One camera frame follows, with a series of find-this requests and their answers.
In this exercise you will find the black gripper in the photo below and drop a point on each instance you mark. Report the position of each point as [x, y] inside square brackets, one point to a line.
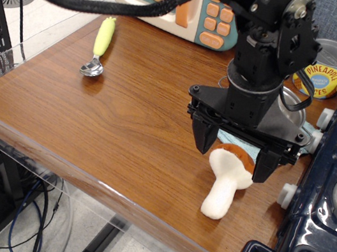
[209, 102]

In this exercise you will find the small steel pot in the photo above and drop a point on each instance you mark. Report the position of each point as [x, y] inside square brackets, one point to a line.
[282, 123]

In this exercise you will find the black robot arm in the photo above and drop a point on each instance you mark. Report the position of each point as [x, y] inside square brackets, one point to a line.
[276, 39]

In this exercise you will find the toy microwave oven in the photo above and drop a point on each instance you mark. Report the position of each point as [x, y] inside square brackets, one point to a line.
[208, 23]

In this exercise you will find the light blue cloth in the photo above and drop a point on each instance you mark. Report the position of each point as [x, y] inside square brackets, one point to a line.
[252, 150]

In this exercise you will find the plush mushroom toy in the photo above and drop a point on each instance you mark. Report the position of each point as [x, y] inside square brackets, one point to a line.
[233, 169]

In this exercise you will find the pineapple slices can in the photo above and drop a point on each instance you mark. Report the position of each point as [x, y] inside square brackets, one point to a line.
[323, 74]

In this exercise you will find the clear acrylic table guard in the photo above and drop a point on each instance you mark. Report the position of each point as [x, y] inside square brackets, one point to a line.
[125, 137]

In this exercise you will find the spoon with green handle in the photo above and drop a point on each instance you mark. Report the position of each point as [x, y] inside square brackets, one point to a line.
[104, 36]

